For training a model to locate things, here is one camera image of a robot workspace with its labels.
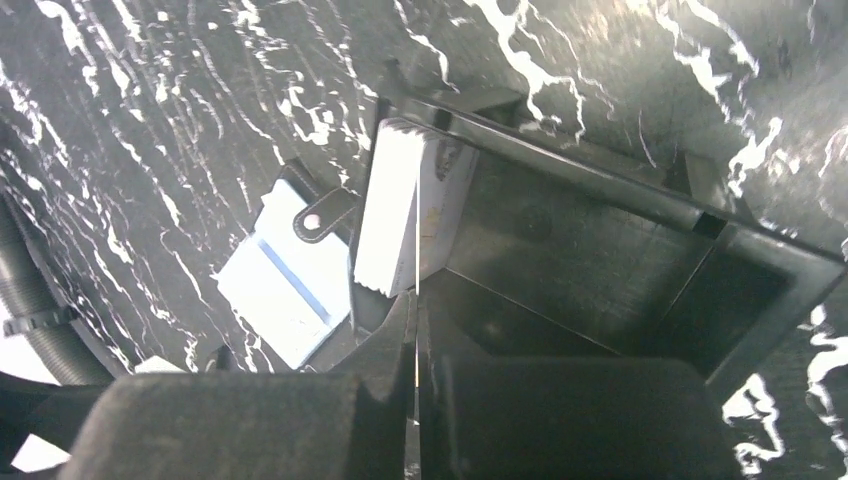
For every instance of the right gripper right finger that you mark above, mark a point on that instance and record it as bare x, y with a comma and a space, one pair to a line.
568, 417

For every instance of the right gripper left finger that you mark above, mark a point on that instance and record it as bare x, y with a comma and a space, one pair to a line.
347, 423

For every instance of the black plastic tray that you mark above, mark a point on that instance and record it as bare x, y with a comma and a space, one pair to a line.
562, 251

